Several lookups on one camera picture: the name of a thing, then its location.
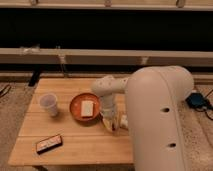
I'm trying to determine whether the white plastic bottle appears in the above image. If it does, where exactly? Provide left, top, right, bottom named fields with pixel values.
left=120, top=115, right=128, bottom=130

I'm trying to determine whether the blue device on floor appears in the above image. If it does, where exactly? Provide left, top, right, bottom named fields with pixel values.
left=186, top=92, right=206, bottom=108

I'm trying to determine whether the orange round plate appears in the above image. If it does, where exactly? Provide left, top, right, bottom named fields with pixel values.
left=69, top=93, right=100, bottom=122

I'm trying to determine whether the wooden table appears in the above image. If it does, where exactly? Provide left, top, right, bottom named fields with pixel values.
left=8, top=78, right=133, bottom=166

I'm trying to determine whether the white sponge block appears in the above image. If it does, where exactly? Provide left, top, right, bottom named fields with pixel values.
left=81, top=101, right=93, bottom=117

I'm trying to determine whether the dark red pepper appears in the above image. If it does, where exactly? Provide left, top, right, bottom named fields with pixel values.
left=112, top=123, right=116, bottom=131

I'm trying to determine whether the black table leg post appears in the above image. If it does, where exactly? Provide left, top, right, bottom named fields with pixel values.
left=28, top=66, right=42, bottom=87

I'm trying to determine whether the black cable on floor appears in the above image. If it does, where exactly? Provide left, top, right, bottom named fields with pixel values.
left=194, top=87, right=213, bottom=121

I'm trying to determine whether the grey metal rail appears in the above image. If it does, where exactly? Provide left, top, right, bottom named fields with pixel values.
left=0, top=47, right=213, bottom=67

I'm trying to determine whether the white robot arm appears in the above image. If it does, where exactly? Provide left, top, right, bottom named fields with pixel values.
left=91, top=66, right=194, bottom=171

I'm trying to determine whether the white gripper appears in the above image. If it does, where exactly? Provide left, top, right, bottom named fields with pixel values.
left=100, top=94, right=120, bottom=131

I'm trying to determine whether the black rectangular snack box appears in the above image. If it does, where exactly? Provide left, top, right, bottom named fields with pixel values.
left=36, top=134, right=63, bottom=154

